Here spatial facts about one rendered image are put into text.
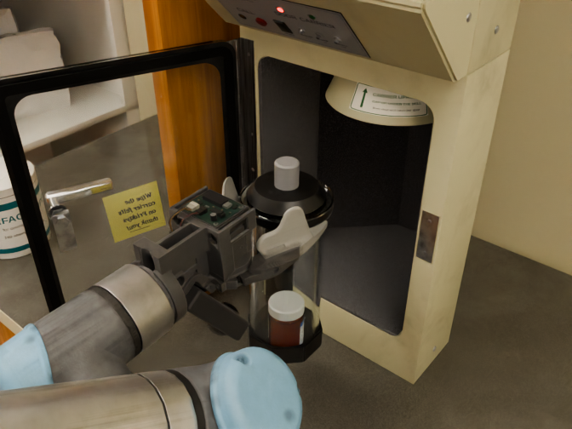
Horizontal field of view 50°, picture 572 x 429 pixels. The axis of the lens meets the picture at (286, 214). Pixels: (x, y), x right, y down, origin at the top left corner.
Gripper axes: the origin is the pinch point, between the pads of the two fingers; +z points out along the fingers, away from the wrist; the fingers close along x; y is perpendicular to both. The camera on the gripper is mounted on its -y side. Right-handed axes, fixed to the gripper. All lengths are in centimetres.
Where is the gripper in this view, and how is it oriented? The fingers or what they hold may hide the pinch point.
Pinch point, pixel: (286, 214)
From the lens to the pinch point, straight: 71.3
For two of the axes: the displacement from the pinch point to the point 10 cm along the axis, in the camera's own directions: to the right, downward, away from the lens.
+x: -7.7, -3.5, 5.3
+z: 6.4, -4.6, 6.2
